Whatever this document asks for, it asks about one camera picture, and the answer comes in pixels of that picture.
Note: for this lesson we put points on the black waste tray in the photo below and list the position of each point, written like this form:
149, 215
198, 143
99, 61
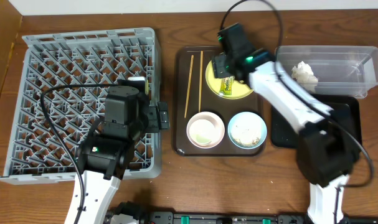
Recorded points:
283, 135

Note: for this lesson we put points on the yellow green snack wrapper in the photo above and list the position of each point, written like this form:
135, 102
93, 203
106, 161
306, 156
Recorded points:
226, 86

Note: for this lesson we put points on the white paper cup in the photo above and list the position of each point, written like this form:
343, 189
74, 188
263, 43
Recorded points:
202, 132

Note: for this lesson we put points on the white tissue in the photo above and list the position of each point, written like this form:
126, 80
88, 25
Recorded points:
304, 75

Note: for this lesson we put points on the grey dishwasher rack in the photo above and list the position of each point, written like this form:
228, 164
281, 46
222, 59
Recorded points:
62, 92

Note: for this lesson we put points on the dark brown serving tray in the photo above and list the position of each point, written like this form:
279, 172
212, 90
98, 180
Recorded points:
211, 102

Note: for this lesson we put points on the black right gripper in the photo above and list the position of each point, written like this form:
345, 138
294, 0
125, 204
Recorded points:
222, 69

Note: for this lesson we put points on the yellow round plate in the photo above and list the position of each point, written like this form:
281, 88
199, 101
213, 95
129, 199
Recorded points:
239, 90

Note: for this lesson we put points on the wooden chopstick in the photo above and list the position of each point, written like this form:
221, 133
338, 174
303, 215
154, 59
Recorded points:
188, 86
200, 81

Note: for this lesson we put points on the light blue bowl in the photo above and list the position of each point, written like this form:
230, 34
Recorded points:
248, 116

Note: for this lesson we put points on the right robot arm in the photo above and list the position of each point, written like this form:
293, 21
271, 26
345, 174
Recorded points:
326, 152

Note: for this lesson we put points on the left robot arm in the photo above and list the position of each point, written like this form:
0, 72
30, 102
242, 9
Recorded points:
109, 148

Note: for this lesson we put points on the rice food waste pile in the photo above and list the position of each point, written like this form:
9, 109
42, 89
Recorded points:
246, 133

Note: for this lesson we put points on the clear plastic waste bin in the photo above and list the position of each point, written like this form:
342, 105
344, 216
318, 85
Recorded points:
341, 70

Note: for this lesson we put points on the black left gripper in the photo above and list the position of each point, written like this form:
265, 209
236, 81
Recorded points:
162, 115

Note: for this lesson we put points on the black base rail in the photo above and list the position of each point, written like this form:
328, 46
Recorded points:
128, 212

